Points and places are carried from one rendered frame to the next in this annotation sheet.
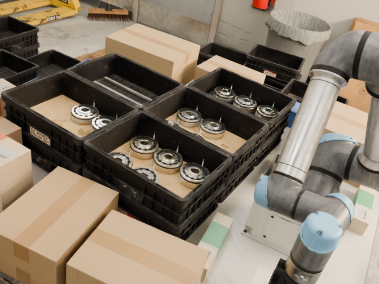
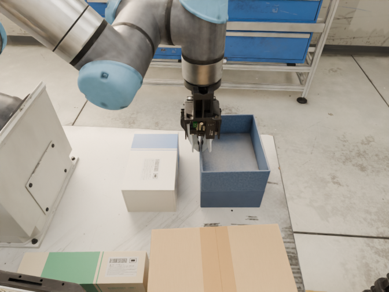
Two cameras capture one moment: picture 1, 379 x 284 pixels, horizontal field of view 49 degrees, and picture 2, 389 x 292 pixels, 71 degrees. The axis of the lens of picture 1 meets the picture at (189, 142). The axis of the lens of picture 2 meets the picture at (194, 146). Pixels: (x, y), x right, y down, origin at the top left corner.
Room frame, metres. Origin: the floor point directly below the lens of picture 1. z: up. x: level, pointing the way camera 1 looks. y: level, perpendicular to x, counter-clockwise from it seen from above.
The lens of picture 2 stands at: (0.78, 0.14, 1.29)
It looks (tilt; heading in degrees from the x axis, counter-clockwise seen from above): 44 degrees down; 252
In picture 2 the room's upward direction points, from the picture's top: straight up
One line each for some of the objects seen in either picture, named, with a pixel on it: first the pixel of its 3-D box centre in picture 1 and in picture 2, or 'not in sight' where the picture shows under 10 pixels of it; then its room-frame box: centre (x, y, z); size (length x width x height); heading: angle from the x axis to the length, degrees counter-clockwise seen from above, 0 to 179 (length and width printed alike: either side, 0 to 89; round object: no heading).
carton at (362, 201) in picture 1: (361, 207); not in sight; (1.26, -0.70, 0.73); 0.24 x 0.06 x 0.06; 159
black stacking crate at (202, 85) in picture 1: (239, 105); not in sight; (1.62, -0.18, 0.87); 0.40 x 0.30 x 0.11; 63
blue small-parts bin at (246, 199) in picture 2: not in sight; (227, 168); (0.54, -0.30, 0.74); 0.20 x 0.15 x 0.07; 72
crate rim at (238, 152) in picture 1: (206, 119); not in sight; (1.35, -0.05, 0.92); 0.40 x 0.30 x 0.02; 63
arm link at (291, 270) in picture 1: (303, 267); (204, 66); (0.62, -0.30, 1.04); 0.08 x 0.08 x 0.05
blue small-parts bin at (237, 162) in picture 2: not in sight; (229, 150); (0.54, -0.30, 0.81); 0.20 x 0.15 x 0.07; 73
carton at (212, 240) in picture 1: (211, 244); (85, 273); (0.91, -0.13, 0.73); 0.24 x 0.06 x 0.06; 163
